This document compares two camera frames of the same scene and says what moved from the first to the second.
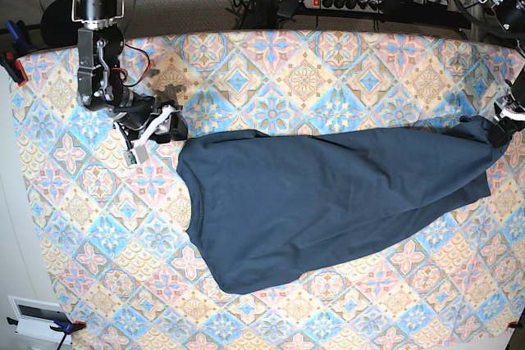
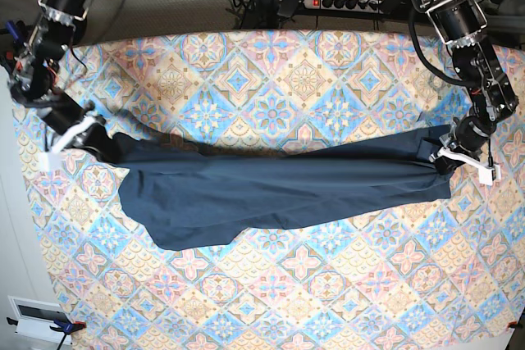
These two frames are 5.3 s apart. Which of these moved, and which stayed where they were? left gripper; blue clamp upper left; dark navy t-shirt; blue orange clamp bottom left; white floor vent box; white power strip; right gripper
Moved: right gripper; left gripper; dark navy t-shirt
Stayed: blue orange clamp bottom left; white floor vent box; white power strip; blue clamp upper left
